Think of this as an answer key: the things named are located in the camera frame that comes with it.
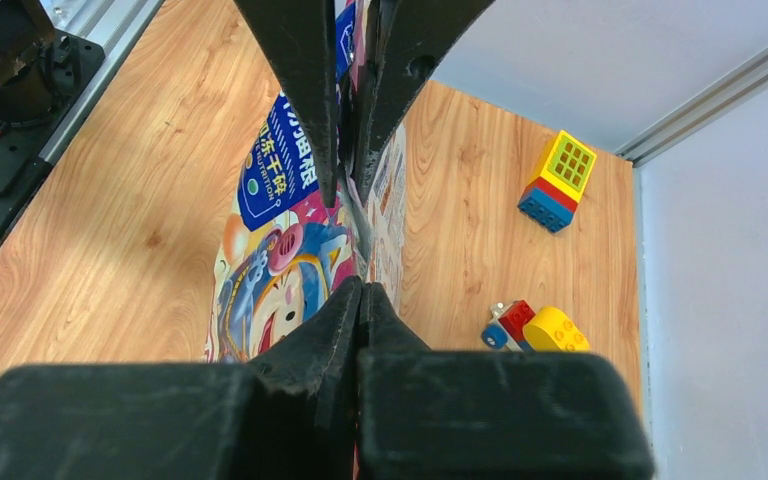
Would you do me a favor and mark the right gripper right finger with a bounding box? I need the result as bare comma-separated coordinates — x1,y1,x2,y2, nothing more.
357,283,656,479

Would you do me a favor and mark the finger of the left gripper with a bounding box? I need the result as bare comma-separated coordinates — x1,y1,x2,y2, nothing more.
354,0,493,204

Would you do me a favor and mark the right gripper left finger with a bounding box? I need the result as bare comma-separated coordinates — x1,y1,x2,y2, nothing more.
0,277,363,479

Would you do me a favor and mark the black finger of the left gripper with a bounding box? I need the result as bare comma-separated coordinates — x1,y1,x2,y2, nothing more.
235,0,338,207

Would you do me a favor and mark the pink pet food bag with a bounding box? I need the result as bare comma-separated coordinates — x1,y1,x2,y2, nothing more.
203,0,409,364

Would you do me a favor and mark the toy block car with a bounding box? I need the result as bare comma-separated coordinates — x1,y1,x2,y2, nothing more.
480,300,590,353

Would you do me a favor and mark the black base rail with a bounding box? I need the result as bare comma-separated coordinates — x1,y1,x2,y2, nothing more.
0,0,160,245

